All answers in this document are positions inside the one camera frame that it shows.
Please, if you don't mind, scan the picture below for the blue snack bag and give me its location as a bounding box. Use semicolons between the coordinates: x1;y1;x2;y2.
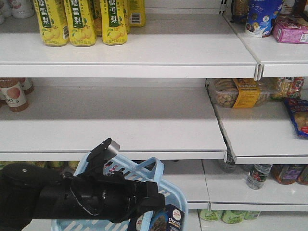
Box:
284;98;308;139

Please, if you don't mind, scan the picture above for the clear nut snack box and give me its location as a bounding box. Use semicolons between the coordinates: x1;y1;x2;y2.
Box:
208;78;280;108

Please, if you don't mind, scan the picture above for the blue chocolate cookie box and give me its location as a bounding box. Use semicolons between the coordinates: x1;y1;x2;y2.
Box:
145;204;188;231

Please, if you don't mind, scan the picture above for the yellow pear drink bottle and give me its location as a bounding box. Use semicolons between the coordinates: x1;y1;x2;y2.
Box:
33;0;69;47
64;0;96;47
100;0;128;45

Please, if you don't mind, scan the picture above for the upper white shelf board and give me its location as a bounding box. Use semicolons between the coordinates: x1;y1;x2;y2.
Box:
0;14;257;78

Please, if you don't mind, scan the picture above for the clear water bottle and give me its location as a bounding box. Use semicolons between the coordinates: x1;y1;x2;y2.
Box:
246;164;272;190

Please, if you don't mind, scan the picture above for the pink snack box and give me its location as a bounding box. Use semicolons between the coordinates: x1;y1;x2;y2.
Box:
272;15;308;44

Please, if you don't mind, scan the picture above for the white shelf board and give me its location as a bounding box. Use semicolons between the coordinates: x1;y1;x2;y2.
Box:
0;14;257;78
0;78;227;160
223;14;308;80

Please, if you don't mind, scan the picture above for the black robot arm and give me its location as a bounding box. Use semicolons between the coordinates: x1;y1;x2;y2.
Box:
0;163;165;231

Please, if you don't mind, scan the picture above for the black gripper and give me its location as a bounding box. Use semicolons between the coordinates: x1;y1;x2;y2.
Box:
70;171;165;223

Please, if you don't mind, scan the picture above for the blue white cookie tub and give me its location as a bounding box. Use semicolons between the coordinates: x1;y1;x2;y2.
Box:
245;0;283;38

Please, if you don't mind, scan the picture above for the middle white shelf board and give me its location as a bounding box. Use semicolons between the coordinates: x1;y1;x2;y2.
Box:
0;78;227;160

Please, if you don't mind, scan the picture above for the right white shelf board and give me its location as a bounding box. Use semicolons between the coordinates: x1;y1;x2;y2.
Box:
223;14;308;80

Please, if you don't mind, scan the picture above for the light blue plastic basket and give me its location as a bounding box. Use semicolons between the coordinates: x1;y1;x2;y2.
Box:
51;154;188;231

